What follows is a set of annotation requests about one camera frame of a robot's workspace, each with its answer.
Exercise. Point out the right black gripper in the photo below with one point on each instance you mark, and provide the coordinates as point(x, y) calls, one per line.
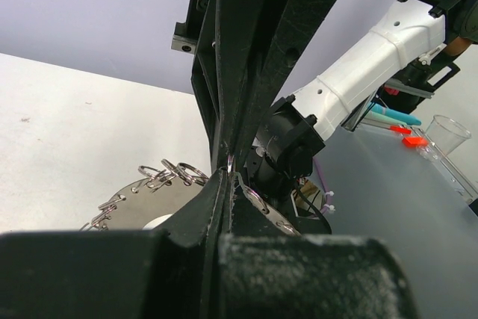
point(243, 51)

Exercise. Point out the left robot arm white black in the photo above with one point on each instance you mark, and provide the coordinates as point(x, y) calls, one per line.
point(320, 276)

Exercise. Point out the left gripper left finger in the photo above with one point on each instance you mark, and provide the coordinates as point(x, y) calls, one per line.
point(188, 271)

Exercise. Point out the round metal keyring disc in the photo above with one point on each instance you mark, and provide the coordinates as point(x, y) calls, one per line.
point(149, 202)

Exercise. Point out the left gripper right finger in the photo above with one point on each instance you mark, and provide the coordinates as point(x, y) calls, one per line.
point(245, 216)

